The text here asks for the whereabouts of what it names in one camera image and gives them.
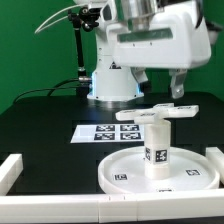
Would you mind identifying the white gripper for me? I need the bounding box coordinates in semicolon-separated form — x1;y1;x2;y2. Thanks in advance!
106;0;211;99

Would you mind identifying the white cross-shaped table base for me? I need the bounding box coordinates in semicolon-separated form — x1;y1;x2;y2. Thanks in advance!
115;103;199;124

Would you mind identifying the white round table top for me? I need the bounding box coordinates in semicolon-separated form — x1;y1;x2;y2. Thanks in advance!
98;146;220;194

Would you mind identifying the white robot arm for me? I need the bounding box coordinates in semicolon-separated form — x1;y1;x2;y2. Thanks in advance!
73;0;211;102

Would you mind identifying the white marker sheet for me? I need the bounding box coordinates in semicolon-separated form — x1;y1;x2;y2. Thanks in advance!
71;124;144;143

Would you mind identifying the white right fence bar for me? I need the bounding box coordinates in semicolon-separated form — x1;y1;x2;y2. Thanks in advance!
206;147;224;185

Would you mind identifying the white fence bar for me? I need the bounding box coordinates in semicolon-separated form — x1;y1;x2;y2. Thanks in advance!
0;189;224;224
0;154;23;196
206;147;224;185

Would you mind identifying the white front fence bar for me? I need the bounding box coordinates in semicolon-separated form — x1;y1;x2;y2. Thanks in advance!
0;189;224;224

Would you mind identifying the white left fence bar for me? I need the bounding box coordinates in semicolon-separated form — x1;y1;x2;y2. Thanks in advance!
0;154;23;196

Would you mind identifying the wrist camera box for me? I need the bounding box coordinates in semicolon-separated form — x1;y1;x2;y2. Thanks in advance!
206;21;223;35

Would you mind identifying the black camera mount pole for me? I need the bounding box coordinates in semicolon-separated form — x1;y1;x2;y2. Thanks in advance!
68;6;100;97

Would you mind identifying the black cable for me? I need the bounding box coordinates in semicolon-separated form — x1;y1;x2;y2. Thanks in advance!
13;78;81;103

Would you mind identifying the white cable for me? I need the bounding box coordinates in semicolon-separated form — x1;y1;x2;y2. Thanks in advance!
34;3;84;35

